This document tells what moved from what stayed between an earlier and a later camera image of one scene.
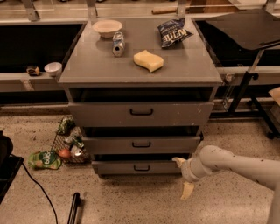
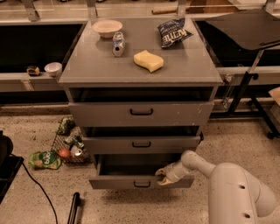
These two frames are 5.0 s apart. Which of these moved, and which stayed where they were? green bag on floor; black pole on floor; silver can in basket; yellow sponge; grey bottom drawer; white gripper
Moved: grey bottom drawer; white gripper
Stayed: black pole on floor; silver can in basket; yellow sponge; green bag on floor
